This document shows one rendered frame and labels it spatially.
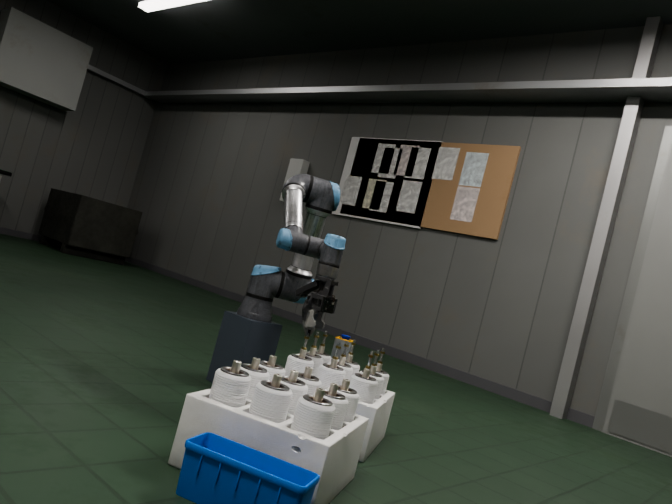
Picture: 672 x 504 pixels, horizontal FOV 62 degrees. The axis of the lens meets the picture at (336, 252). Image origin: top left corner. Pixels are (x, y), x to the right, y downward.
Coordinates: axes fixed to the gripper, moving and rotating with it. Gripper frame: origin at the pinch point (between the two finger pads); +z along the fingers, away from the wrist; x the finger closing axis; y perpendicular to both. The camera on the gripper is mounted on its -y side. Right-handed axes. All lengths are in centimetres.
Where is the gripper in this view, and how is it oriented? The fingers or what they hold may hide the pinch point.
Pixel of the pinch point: (307, 331)
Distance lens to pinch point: 201.3
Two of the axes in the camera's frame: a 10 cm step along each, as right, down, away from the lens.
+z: -2.5, 9.7, -0.4
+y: 6.8, 1.5, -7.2
